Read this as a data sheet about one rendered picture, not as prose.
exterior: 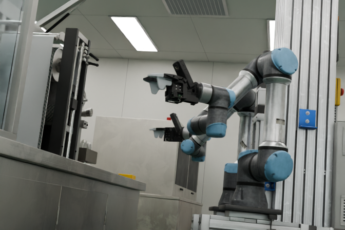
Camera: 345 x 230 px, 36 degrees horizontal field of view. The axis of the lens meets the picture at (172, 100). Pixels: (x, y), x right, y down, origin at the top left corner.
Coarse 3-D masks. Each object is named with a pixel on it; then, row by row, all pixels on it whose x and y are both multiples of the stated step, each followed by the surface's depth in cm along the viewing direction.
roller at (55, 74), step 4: (56, 52) 226; (60, 52) 230; (56, 56) 226; (60, 56) 230; (52, 68) 223; (52, 72) 223; (56, 72) 227; (52, 76) 224; (56, 76) 228; (52, 80) 227; (56, 80) 228
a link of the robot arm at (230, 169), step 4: (228, 164) 269; (232, 164) 267; (236, 164) 267; (224, 168) 271; (228, 168) 267; (232, 168) 266; (236, 168) 266; (224, 172) 270; (228, 172) 267; (232, 172) 266; (236, 172) 265; (224, 176) 269; (228, 176) 266; (232, 176) 265; (236, 176) 265; (224, 180) 268; (228, 180) 266; (232, 180) 265; (236, 180) 265; (224, 184) 268; (228, 184) 265; (232, 184) 264; (236, 184) 264
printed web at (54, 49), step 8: (56, 48) 226; (48, 80) 220; (48, 88) 219; (56, 88) 234; (48, 96) 234; (48, 104) 233; (48, 112) 233; (48, 120) 236; (40, 128) 216; (40, 136) 215; (40, 144) 214
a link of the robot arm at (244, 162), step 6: (246, 150) 219; (252, 150) 218; (240, 156) 221; (246, 156) 218; (252, 156) 216; (240, 162) 220; (246, 162) 216; (240, 168) 219; (246, 168) 216; (240, 174) 219; (246, 174) 216; (240, 180) 218; (246, 180) 216; (252, 180) 216
